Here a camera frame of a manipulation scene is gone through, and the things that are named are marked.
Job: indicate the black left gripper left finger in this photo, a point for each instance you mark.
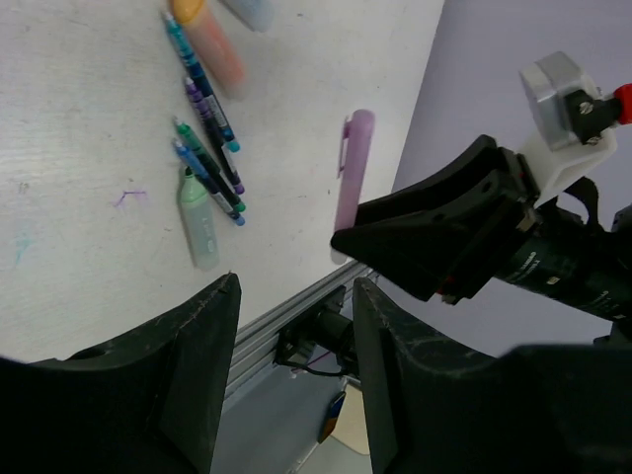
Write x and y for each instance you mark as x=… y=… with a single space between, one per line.
x=146 y=401

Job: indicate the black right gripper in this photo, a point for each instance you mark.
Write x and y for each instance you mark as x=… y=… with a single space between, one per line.
x=452 y=232

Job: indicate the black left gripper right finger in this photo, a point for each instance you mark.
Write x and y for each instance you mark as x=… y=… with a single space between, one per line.
x=433 y=405

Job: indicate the green highlighter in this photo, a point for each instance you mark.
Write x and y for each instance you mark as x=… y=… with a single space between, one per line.
x=195 y=207

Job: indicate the blue thin pen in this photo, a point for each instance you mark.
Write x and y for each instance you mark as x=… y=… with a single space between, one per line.
x=190 y=159

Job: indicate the green thin pen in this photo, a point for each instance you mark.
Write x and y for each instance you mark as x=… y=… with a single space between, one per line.
x=208 y=163

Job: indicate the orange pink highlighter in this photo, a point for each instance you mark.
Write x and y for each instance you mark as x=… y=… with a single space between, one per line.
x=212 y=45

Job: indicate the blue highlighter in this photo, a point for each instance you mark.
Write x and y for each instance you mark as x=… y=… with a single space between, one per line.
x=256 y=15

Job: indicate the purple thin pen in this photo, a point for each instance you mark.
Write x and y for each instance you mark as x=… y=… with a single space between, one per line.
x=214 y=135

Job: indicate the teal thin pen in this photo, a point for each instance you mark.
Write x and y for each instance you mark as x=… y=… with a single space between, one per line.
x=186 y=52

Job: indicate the aluminium frame rails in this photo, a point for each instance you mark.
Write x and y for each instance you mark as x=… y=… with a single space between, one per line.
x=255 y=343

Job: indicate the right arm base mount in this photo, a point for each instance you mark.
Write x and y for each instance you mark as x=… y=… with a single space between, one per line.
x=321 y=325

